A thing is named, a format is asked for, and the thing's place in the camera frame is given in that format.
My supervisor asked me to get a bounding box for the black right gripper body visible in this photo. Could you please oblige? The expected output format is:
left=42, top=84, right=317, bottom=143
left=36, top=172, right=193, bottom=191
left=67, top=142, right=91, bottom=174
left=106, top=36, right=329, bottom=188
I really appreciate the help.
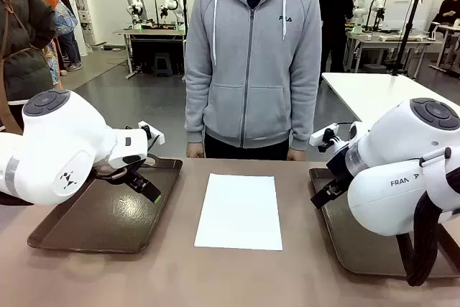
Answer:
left=326, top=143, right=355, bottom=184

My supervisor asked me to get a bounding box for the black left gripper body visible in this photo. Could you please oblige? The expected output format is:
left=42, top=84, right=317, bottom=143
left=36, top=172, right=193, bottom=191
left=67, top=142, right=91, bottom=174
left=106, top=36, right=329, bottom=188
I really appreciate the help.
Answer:
left=92, top=155, right=152, bottom=188

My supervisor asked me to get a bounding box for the brown plastic serving tray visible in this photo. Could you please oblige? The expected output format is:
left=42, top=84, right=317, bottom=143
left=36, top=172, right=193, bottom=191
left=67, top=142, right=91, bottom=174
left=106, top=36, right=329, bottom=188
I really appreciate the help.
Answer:
left=308, top=168, right=460, bottom=279
left=27, top=157, right=183, bottom=255

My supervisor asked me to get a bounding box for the white A4 paper sheet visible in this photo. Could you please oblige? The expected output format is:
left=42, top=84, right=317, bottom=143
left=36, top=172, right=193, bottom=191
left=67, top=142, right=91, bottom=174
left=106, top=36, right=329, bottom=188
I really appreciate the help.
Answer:
left=194, top=173, right=284, bottom=252

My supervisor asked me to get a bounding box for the person's right forearm grey sleeve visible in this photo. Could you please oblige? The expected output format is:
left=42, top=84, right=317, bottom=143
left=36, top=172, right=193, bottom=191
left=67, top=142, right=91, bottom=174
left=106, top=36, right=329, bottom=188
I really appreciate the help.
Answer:
left=184, top=80, right=210, bottom=144

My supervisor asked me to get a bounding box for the person's left forearm grey sleeve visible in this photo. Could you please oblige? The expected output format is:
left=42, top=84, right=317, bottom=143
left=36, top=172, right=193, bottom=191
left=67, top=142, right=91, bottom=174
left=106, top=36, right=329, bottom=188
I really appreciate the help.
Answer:
left=289, top=80, right=322, bottom=152

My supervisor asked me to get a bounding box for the person's right hand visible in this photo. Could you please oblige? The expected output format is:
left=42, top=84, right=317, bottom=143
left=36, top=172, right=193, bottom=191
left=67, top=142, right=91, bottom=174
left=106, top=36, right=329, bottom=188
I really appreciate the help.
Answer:
left=187, top=142, right=205, bottom=159

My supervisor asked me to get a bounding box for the white side table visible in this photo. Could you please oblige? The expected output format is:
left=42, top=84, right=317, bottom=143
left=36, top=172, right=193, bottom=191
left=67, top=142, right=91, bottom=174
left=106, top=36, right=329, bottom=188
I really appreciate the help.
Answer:
left=321, top=72, right=460, bottom=132

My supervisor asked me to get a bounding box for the black plastic stool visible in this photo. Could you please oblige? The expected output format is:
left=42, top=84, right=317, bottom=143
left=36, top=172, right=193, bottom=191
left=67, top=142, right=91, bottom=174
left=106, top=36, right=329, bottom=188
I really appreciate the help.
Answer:
left=154, top=52, right=173, bottom=78

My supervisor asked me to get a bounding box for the person in grey hoodie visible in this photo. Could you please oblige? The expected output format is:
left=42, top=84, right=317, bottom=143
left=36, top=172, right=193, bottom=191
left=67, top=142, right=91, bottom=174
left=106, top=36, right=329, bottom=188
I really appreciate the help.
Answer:
left=184, top=0, right=323, bottom=160

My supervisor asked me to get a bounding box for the long grey background table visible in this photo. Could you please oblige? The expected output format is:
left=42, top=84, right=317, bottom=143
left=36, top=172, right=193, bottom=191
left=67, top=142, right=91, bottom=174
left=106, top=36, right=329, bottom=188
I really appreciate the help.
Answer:
left=346, top=29, right=445, bottom=75

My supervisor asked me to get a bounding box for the grey background work table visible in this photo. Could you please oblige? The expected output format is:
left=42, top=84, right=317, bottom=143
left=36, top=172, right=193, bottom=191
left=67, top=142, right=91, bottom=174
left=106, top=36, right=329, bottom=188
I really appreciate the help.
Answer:
left=114, top=27, right=188, bottom=81

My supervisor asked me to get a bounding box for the person in black jacket jeans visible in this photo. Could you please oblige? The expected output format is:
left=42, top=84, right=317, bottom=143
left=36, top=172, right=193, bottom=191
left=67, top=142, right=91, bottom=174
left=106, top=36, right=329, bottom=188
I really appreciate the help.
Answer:
left=34, top=0, right=84, bottom=73

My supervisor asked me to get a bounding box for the standing person in black clothes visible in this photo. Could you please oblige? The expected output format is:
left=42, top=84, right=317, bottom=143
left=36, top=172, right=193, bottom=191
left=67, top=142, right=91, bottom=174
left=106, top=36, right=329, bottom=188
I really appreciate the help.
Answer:
left=318, top=0, right=355, bottom=87

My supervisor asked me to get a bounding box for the black tripod stand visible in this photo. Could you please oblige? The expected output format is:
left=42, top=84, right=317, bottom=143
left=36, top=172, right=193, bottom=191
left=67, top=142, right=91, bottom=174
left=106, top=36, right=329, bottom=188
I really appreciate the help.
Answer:
left=390, top=0, right=426, bottom=76

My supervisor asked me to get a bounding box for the person in dark olive jacket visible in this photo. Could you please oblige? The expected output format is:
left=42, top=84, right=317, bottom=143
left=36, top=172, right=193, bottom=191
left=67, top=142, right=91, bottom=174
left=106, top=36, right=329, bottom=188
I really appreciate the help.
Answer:
left=0, top=0, right=64, bottom=135

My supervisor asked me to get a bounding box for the person in orange jacket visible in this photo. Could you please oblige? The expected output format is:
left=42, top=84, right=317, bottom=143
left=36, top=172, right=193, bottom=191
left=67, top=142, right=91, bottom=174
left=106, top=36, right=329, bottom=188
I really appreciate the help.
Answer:
left=10, top=0, right=78, bottom=87

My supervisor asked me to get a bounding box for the seated person with black mask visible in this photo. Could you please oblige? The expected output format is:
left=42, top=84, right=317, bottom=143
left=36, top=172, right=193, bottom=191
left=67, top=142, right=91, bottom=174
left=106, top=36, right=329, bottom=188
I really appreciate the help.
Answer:
left=427, top=0, right=460, bottom=35

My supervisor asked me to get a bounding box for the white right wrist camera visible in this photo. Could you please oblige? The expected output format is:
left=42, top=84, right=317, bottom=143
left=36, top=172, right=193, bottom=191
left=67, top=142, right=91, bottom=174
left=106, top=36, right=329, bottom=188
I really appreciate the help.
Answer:
left=308, top=124, right=340, bottom=152

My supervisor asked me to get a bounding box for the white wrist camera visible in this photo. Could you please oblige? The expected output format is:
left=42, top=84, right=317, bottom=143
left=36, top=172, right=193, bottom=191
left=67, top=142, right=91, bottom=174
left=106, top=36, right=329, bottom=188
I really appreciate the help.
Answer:
left=308, top=124, right=340, bottom=152
left=138, top=120, right=165, bottom=147

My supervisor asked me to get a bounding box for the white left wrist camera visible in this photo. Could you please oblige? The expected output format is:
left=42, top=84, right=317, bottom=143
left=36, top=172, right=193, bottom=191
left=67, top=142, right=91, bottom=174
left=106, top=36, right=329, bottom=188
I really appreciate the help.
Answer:
left=138, top=120, right=165, bottom=147

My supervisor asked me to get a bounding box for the black sleeved cable hose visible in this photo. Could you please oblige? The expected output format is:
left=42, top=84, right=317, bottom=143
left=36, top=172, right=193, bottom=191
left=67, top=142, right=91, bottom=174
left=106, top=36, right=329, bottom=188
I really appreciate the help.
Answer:
left=397, top=148, right=460, bottom=287

